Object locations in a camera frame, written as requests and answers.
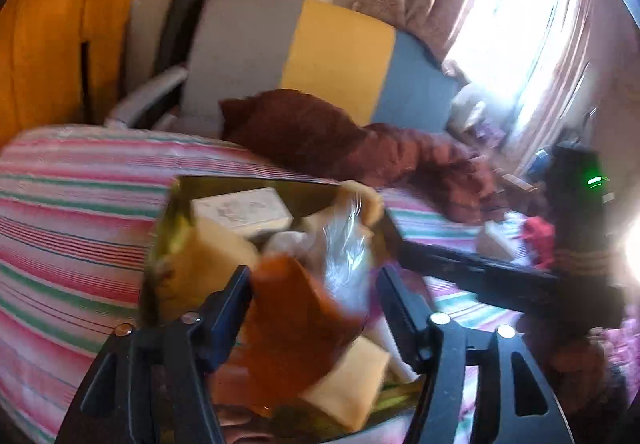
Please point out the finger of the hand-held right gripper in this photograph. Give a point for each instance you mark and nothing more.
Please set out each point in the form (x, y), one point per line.
(475, 274)

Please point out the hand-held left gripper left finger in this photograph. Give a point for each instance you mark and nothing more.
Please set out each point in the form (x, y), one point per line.
(227, 319)

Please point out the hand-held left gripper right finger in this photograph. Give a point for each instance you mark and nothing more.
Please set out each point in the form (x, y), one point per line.
(400, 319)

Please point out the orange cloth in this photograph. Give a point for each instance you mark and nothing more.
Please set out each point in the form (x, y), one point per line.
(295, 324)

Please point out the clear plastic bag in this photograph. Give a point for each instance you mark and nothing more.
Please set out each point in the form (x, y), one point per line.
(345, 264)

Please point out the white cardboard box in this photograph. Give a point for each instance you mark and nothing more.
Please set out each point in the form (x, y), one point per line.
(240, 211)

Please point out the gold metal tray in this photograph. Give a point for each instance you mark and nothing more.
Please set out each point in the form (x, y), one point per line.
(172, 214)

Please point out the small white box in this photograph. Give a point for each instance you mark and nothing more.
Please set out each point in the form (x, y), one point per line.
(495, 241)

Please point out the red cloth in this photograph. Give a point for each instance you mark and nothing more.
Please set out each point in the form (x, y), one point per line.
(540, 236)

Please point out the blue cup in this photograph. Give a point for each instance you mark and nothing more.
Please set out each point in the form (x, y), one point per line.
(541, 162)

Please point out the maroon blanket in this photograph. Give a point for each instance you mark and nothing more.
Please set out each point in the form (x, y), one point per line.
(440, 164)

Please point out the pink striped curtain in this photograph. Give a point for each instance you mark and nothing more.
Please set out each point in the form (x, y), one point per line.
(565, 89)

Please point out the pink green striped bedsheet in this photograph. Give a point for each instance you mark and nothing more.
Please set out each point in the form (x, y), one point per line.
(75, 224)

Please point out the maroon pillow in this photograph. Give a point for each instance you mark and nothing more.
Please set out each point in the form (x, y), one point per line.
(295, 129)

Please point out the bright window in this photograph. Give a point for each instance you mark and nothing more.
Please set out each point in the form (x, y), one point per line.
(500, 34)

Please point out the orange wooden wardrobe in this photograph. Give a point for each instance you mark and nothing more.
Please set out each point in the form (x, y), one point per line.
(45, 34)

